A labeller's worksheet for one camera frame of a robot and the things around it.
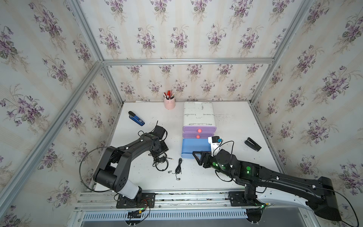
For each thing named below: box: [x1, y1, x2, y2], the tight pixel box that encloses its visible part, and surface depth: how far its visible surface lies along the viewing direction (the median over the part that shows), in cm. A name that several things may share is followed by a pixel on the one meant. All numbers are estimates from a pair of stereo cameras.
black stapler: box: [244, 137, 262, 152], surface depth 95 cm
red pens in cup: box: [163, 87, 175, 100], surface depth 113 cm
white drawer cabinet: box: [182, 101, 217, 127], surface depth 85 cm
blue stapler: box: [128, 110, 146, 127], surface depth 107 cm
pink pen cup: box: [164, 96, 176, 111], surface depth 114 cm
